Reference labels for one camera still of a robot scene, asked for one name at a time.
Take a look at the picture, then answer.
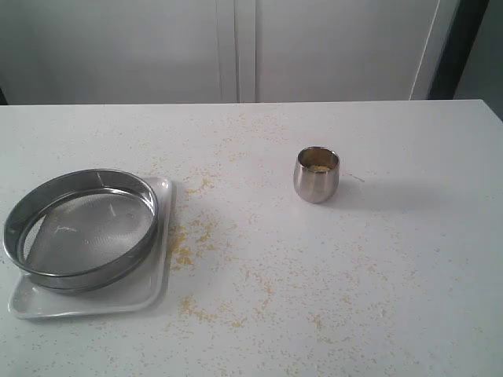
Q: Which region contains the stainless steel cup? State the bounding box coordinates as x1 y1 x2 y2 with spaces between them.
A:
293 146 340 203

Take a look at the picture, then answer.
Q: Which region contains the round stainless steel sieve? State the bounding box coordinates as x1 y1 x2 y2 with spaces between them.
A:
3 169 160 292

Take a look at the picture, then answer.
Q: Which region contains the white square plastic tray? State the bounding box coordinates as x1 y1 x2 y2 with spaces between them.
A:
8 177 176 320

